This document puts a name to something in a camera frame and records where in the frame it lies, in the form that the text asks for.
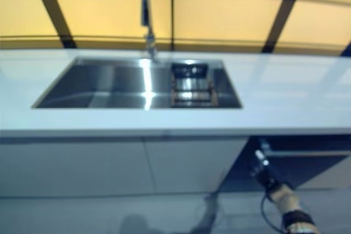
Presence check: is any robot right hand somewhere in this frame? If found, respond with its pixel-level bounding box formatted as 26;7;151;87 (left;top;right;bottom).
248;149;283;190

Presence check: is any black built-in dishwasher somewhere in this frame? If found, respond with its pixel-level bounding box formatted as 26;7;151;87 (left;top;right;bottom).
220;134;351;193

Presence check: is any black dish drying rack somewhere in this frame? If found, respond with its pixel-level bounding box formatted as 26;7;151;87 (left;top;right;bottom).
170;62;219;108

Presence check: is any stainless steel sink basin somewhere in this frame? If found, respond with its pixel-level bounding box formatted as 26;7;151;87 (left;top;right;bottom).
31;56;244;110

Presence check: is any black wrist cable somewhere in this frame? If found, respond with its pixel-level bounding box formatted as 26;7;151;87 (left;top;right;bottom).
259;173;297;232

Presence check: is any white cabinet door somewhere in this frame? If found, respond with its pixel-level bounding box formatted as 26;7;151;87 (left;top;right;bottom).
0;136;157;199
141;135;249;195

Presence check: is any chrome gooseneck kitchen faucet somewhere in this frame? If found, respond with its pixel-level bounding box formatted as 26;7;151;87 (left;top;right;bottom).
138;0;159;64

